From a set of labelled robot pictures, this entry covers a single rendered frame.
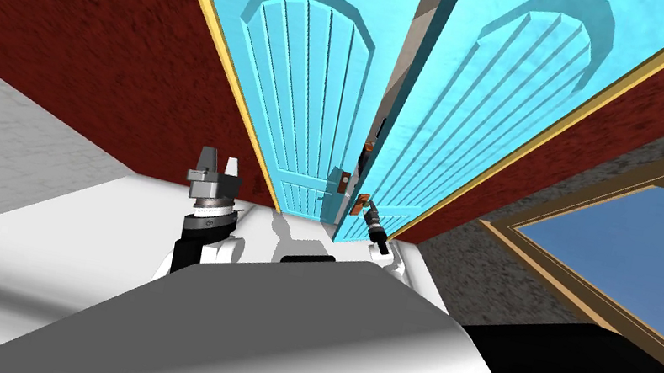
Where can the cyan panelled door leaf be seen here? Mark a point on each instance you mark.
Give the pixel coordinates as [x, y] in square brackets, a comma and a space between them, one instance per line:
[292, 104]
[490, 105]

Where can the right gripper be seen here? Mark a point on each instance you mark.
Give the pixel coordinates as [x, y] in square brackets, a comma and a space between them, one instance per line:
[371, 211]

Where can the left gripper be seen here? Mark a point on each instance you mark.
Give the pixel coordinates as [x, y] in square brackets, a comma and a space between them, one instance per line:
[213, 185]

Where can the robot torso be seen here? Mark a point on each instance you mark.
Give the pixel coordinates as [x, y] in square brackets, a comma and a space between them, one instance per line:
[290, 343]

